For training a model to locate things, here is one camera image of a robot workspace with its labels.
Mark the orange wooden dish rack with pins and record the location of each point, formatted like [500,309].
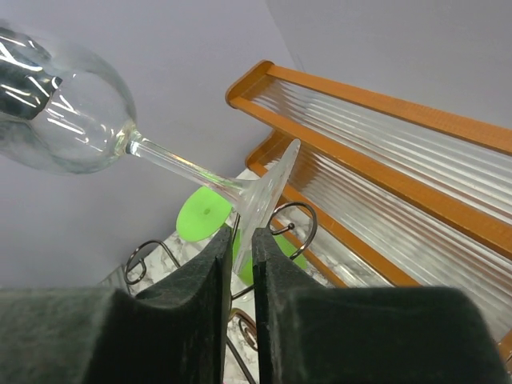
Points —
[404,194]

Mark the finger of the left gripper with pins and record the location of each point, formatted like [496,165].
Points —
[28,80]

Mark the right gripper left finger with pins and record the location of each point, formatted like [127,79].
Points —
[172,332]

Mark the green plastic wine glass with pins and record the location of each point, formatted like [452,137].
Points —
[204,212]

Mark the clear wine glass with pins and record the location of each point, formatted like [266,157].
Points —
[90,122]

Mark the metal wine glass rack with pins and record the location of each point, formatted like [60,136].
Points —
[154,260]

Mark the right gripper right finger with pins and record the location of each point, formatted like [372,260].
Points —
[308,333]

